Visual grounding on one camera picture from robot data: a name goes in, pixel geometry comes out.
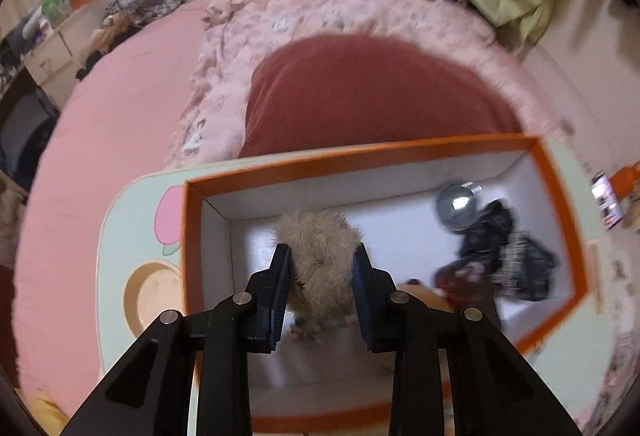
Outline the white desk with drawers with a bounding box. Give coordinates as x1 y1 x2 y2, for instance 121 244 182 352
22 0 108 101

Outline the beige fur pompom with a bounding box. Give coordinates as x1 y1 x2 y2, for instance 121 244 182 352
272 208 366 319

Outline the pink floral quilt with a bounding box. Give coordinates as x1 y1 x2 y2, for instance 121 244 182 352
165 0 640 434

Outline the orange bottle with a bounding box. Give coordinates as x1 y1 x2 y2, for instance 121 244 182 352
612 163 640 197

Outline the dark red patterned small box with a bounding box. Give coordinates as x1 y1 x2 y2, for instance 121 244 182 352
432 260 503 329

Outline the light green lap table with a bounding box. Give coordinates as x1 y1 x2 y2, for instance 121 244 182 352
97 136 626 436

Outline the dark red pillow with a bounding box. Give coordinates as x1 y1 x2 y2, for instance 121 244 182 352
240 34 526 161

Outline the green and white bag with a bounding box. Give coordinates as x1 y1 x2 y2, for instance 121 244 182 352
40 0 71 26

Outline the shiny silver ball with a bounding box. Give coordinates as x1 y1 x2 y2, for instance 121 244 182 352
434 182 483 233

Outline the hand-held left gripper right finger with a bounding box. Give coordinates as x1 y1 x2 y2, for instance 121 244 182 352
351 241 583 436

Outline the black chair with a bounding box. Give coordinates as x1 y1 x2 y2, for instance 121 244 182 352
0 88 61 191

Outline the yellow cloth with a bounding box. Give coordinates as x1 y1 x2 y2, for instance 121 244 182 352
27 393 71 436

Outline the orange cardboard box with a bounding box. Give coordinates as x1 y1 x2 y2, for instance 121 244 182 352
181 132 592 436

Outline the black frilly cloth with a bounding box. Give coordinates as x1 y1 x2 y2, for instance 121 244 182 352
457 200 558 301

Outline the pile of mixed clothes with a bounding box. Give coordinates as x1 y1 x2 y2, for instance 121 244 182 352
0 13 48 81

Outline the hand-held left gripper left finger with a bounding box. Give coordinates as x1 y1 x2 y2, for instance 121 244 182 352
60 243 293 436

